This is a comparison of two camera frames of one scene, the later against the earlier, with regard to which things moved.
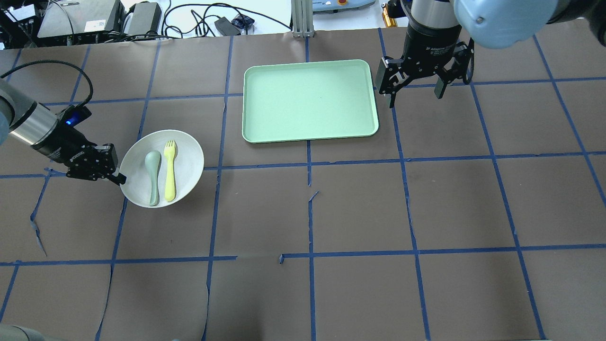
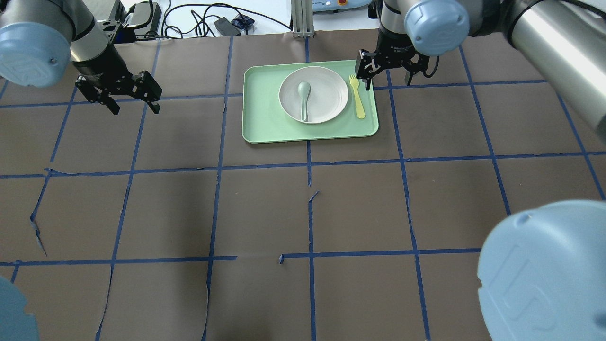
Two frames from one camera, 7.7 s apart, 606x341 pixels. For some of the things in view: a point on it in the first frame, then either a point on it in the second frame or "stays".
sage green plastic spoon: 153,161 to 304,89
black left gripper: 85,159 to 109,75
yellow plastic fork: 170,151 to 354,82
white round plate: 161,167 to 329,94
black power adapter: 226,28 stays
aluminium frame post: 302,18 stays
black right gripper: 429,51 to 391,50
